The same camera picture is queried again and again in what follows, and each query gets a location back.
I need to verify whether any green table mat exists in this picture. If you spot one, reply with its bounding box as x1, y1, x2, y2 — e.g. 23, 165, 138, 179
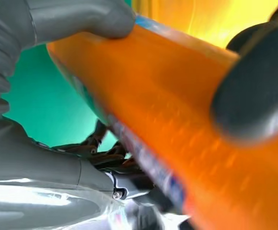
1, 0, 133, 158

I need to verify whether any yellow taped cardboard sheet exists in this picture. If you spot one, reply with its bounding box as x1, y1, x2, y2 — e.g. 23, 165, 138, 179
131, 0, 278, 49

